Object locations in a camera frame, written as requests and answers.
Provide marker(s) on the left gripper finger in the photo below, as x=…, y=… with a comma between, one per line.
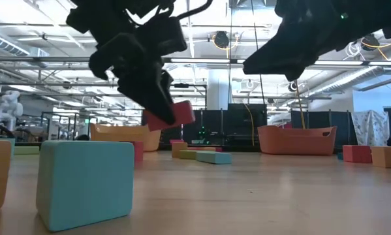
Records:
x=149, y=94

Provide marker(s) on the green rectangular block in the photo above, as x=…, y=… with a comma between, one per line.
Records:
x=187, y=155
x=27, y=150

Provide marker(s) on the yellow plastic bin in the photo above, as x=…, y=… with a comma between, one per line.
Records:
x=117, y=138

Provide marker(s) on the dark blue partition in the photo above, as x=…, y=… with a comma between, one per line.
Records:
x=345, y=130

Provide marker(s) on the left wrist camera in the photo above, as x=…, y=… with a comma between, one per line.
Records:
x=165, y=36

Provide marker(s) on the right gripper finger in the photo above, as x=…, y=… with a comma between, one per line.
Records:
x=280, y=58

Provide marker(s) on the light blue small cube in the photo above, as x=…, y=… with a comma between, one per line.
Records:
x=84, y=186
x=13, y=147

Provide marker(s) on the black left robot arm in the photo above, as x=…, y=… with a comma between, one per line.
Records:
x=94, y=16

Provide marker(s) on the black partition panels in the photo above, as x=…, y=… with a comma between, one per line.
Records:
x=237, y=124

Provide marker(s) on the white patterned cloth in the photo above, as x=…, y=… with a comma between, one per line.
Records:
x=371, y=130

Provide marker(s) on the orange-red rectangular block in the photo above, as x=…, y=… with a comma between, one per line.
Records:
x=193, y=149
x=185, y=114

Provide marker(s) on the orange-red small cube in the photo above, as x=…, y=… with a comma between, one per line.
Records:
x=138, y=150
x=356, y=154

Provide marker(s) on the white column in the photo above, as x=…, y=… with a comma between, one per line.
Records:
x=218, y=91

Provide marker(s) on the pink flat object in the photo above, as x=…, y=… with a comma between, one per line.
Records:
x=177, y=140

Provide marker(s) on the red rectangular block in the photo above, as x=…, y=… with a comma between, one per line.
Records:
x=218, y=149

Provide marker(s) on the dark blue rectangular block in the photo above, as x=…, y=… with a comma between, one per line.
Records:
x=340, y=156

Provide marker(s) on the yellow-orange small cube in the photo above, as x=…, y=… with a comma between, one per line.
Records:
x=387, y=157
x=179, y=148

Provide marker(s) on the light blue rectangular block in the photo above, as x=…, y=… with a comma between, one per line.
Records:
x=213, y=158

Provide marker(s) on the silver ceiling duct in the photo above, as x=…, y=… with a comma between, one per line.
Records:
x=6, y=44

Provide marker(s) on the orange plastic bin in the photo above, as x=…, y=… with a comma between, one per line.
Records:
x=296, y=142

